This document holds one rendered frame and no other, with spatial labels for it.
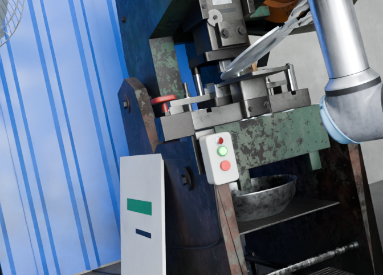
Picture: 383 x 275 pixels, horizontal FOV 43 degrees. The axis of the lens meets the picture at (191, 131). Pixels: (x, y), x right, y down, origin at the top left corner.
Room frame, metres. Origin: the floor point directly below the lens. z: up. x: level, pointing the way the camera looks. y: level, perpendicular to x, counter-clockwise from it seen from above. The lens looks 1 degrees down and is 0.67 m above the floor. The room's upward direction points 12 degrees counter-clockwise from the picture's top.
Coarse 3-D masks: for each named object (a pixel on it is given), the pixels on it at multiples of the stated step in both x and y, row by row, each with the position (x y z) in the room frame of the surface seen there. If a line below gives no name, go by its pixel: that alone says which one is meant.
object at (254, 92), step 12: (252, 72) 1.43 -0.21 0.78; (264, 72) 1.44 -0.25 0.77; (276, 72) 1.53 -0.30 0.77; (228, 84) 1.61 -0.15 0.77; (240, 84) 1.55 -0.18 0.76; (252, 84) 1.56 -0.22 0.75; (264, 84) 1.58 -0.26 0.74; (240, 96) 1.56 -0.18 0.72; (252, 96) 1.56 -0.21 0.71; (264, 96) 1.58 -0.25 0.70; (252, 108) 1.55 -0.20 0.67; (264, 108) 1.57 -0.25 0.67
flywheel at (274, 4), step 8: (272, 0) 2.01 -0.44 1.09; (280, 0) 1.97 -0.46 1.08; (288, 0) 1.92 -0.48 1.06; (296, 0) 1.82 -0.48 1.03; (272, 8) 1.97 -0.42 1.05; (280, 8) 1.92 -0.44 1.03; (288, 8) 1.87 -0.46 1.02; (272, 16) 1.98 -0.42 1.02; (280, 16) 1.93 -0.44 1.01; (288, 16) 1.88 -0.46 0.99; (304, 16) 1.83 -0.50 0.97
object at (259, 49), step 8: (288, 24) 1.42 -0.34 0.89; (272, 32) 1.37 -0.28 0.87; (280, 32) 1.45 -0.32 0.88; (288, 32) 1.55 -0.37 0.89; (264, 40) 1.39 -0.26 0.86; (272, 40) 1.52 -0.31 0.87; (280, 40) 1.59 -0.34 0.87; (248, 48) 1.38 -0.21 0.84; (256, 48) 1.43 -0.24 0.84; (264, 48) 1.56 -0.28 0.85; (240, 56) 1.39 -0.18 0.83; (248, 56) 1.51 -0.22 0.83; (256, 56) 1.57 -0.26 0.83; (232, 64) 1.41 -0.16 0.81; (240, 64) 1.50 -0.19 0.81; (248, 64) 1.61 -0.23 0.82; (224, 72) 1.46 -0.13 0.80; (232, 72) 1.53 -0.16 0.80
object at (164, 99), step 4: (160, 96) 1.37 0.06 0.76; (164, 96) 1.36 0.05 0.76; (168, 96) 1.37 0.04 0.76; (172, 96) 1.37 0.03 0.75; (152, 100) 1.39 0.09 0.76; (156, 100) 1.36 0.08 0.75; (160, 100) 1.36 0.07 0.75; (164, 100) 1.36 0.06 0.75; (168, 100) 1.37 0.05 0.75; (152, 104) 1.41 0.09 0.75; (164, 104) 1.39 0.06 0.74; (164, 108) 1.39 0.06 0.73
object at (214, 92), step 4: (216, 84) 1.66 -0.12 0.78; (204, 88) 1.74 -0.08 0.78; (208, 88) 1.71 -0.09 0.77; (212, 88) 1.68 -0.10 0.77; (216, 88) 1.66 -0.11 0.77; (220, 88) 1.66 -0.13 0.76; (224, 88) 1.67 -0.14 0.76; (228, 88) 1.68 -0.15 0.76; (208, 92) 1.72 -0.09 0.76; (212, 92) 1.69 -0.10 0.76; (216, 92) 1.66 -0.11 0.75; (220, 92) 1.66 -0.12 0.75; (224, 92) 1.67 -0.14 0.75; (228, 92) 1.67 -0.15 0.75; (212, 96) 1.69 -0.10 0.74; (216, 96) 1.66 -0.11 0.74; (220, 96) 1.66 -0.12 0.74
